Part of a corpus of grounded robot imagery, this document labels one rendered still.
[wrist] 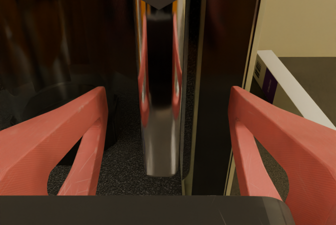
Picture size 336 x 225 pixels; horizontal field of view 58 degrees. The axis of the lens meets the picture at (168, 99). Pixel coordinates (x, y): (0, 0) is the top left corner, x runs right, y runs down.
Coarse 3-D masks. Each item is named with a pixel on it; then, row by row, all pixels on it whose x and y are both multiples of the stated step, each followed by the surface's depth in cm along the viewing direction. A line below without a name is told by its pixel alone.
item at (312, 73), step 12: (288, 60) 60; (300, 60) 60; (312, 60) 60; (324, 60) 60; (300, 72) 56; (312, 72) 56; (324, 72) 56; (252, 84) 53; (300, 84) 53; (312, 84) 53; (324, 84) 53; (264, 96) 50; (312, 96) 50; (324, 96) 50; (324, 108) 47; (264, 156) 39; (276, 168) 37; (276, 180) 36
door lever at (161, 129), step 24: (144, 0) 8; (168, 0) 8; (144, 24) 9; (168, 24) 9; (144, 48) 9; (168, 48) 9; (144, 72) 10; (168, 72) 10; (144, 96) 11; (168, 96) 10; (144, 120) 11; (168, 120) 11; (144, 144) 12; (168, 144) 12; (144, 168) 13; (168, 168) 13
